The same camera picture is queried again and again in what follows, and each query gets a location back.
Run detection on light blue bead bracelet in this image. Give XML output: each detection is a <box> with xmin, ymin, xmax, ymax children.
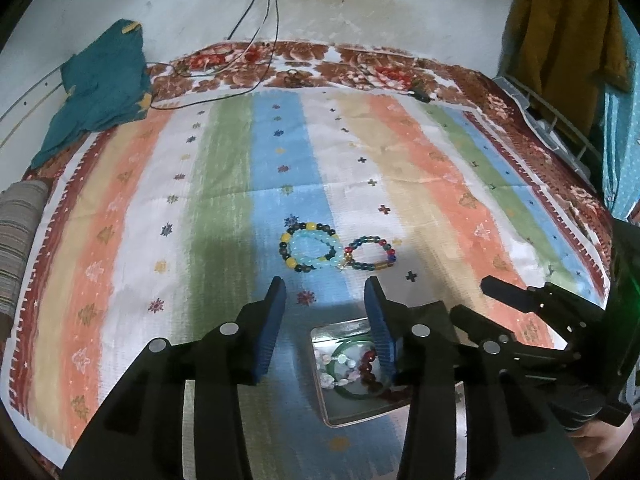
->
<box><xmin>287</xmin><ymin>228</ymin><xmax>338</xmax><ymax>271</ymax></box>

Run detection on light blue hanging cloth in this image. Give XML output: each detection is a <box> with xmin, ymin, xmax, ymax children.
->
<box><xmin>601</xmin><ymin>6</ymin><xmax>639</xmax><ymax>223</ymax></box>

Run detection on small black charger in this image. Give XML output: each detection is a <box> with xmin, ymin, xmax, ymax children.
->
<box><xmin>408</xmin><ymin>89</ymin><xmax>432</xmax><ymax>103</ymax></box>

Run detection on person's right hand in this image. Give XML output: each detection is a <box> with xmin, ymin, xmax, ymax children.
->
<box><xmin>568</xmin><ymin>416</ymin><xmax>634</xmax><ymax>479</ymax></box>

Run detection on mustard yellow hanging garment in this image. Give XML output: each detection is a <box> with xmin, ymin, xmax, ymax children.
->
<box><xmin>506</xmin><ymin>0</ymin><xmax>629</xmax><ymax>136</ymax></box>

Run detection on green jade bangle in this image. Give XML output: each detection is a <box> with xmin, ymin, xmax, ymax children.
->
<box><xmin>316</xmin><ymin>337</ymin><xmax>392</xmax><ymax>400</ymax></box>

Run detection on teal cloth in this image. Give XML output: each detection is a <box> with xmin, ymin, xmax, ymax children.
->
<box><xmin>30</xmin><ymin>20</ymin><xmax>152</xmax><ymax>169</ymax></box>

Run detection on white wire rack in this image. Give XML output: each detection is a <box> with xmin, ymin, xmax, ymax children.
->
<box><xmin>492</xmin><ymin>75</ymin><xmax>602</xmax><ymax>190</ymax></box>

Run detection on white flower bead bracelet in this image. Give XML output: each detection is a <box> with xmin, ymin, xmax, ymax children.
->
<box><xmin>314</xmin><ymin>351</ymin><xmax>364</xmax><ymax>388</ymax></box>

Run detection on grey striped pillow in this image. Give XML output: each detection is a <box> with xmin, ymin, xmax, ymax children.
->
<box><xmin>0</xmin><ymin>179</ymin><xmax>51</xmax><ymax>341</ymax></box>

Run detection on red bead bracelet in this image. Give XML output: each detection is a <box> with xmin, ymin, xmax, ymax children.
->
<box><xmin>357</xmin><ymin>349</ymin><xmax>388</xmax><ymax>394</ymax></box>

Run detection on multicolour glass bead bracelet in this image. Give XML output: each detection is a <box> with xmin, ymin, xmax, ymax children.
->
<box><xmin>340</xmin><ymin>235</ymin><xmax>399</xmax><ymax>272</ymax></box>

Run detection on yellow and black bead bracelet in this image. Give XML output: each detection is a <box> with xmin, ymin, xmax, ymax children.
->
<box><xmin>278</xmin><ymin>221</ymin><xmax>341</xmax><ymax>274</ymax></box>

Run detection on silver metal tin box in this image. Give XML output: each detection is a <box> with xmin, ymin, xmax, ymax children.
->
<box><xmin>309</xmin><ymin>318</ymin><xmax>410</xmax><ymax>428</ymax></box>

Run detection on black cable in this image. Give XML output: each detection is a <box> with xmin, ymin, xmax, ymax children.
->
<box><xmin>144</xmin><ymin>0</ymin><xmax>284</xmax><ymax>111</ymax></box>

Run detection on striped colourful bed sheet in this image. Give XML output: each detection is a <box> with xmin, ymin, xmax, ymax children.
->
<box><xmin>0</xmin><ymin>86</ymin><xmax>606</xmax><ymax>480</ymax></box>

